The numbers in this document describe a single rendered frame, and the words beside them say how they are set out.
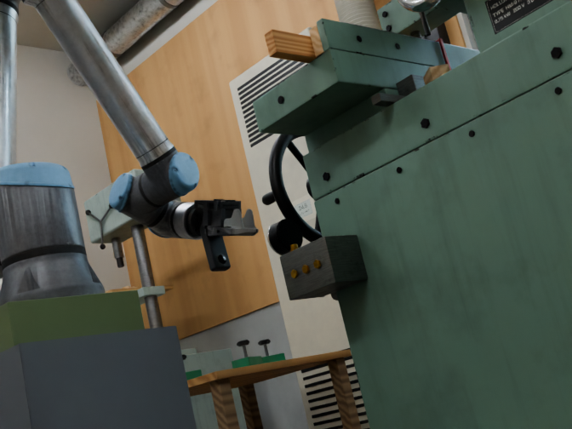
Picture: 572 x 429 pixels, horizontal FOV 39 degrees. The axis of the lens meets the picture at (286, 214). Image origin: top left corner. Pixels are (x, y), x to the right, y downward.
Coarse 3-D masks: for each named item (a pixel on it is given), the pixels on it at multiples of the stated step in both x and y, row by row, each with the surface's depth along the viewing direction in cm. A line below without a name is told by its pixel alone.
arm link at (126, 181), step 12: (120, 180) 193; (132, 180) 191; (120, 192) 190; (132, 192) 190; (120, 204) 190; (132, 204) 191; (144, 204) 190; (168, 204) 197; (132, 216) 194; (144, 216) 194; (156, 216) 196
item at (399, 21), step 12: (396, 0) 157; (384, 12) 159; (396, 12) 157; (408, 12) 155; (432, 12) 152; (444, 12) 153; (456, 12) 154; (384, 24) 160; (396, 24) 157; (408, 24) 155; (420, 24) 155; (432, 24) 157; (420, 36) 158
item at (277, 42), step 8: (272, 32) 130; (280, 32) 131; (288, 32) 132; (272, 40) 130; (280, 40) 130; (288, 40) 131; (296, 40) 133; (304, 40) 134; (272, 48) 130; (280, 48) 130; (288, 48) 131; (296, 48) 132; (304, 48) 133; (312, 48) 135; (272, 56) 130; (280, 56) 131; (288, 56) 132; (296, 56) 132; (304, 56) 133; (312, 56) 134
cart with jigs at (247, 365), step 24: (240, 360) 285; (264, 360) 301; (288, 360) 270; (312, 360) 278; (336, 360) 290; (192, 384) 254; (216, 384) 249; (240, 384) 307; (336, 384) 290; (216, 408) 249
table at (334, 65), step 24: (312, 72) 135; (336, 72) 131; (360, 72) 135; (384, 72) 139; (408, 72) 144; (264, 96) 144; (288, 96) 140; (312, 96) 135; (336, 96) 137; (360, 96) 139; (264, 120) 144; (288, 120) 143; (312, 120) 145
